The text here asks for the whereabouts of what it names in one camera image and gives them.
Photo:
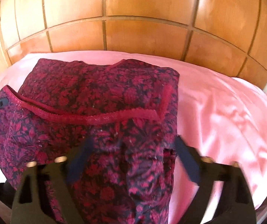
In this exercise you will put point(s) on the wooden panelled headboard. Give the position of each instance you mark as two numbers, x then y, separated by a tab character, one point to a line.
227	36

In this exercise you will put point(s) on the pink bed sheet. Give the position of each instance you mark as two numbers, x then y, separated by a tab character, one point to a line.
224	118

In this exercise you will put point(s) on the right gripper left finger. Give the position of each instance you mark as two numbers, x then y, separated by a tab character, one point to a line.
31	203

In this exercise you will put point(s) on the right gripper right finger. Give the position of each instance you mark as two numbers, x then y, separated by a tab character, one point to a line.
226	182

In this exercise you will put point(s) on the dark red floral sweater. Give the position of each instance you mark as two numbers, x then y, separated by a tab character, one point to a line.
128	110

